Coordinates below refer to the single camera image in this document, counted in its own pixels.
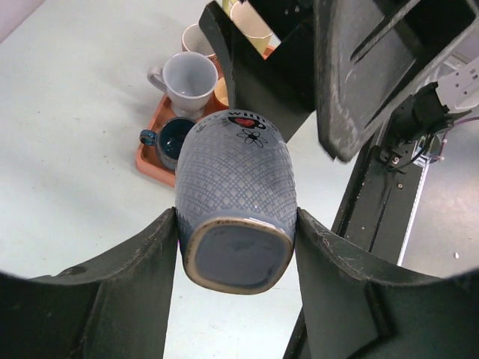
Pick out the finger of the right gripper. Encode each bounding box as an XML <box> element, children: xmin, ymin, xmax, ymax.
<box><xmin>313</xmin><ymin>0</ymin><xmax>478</xmax><ymax>162</ymax></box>
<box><xmin>199</xmin><ymin>1</ymin><xmax>315</xmax><ymax>141</ymax></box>

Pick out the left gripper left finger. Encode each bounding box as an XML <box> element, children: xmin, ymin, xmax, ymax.
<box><xmin>1</xmin><ymin>209</ymin><xmax>177</xmax><ymax>358</ymax></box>

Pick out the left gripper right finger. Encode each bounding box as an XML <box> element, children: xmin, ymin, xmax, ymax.
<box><xmin>296</xmin><ymin>210</ymin><xmax>478</xmax><ymax>358</ymax></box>

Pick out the grey footed cup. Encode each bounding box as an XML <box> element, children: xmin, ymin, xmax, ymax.
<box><xmin>147</xmin><ymin>52</ymin><xmax>219</xmax><ymax>120</ymax></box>

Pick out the grey printed mug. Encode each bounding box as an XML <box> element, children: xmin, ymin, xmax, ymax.
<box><xmin>174</xmin><ymin>109</ymin><xmax>297</xmax><ymax>295</ymax></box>

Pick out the blue striped ceramic mug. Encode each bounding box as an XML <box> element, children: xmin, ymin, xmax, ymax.
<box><xmin>139</xmin><ymin>117</ymin><xmax>196</xmax><ymax>172</ymax></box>

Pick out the small red-orange mug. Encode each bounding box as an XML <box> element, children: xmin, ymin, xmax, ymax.
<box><xmin>213</xmin><ymin>76</ymin><xmax>229</xmax><ymax>109</ymax></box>

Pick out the yellow mug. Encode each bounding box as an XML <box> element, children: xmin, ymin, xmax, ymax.
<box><xmin>221</xmin><ymin>0</ymin><xmax>273</xmax><ymax>55</ymax></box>

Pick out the pink textured mug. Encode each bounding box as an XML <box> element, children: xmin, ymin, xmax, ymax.
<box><xmin>181</xmin><ymin>23</ymin><xmax>221</xmax><ymax>73</ymax></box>

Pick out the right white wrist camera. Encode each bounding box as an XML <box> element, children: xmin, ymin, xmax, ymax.
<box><xmin>436</xmin><ymin>58</ymin><xmax>479</xmax><ymax>114</ymax></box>

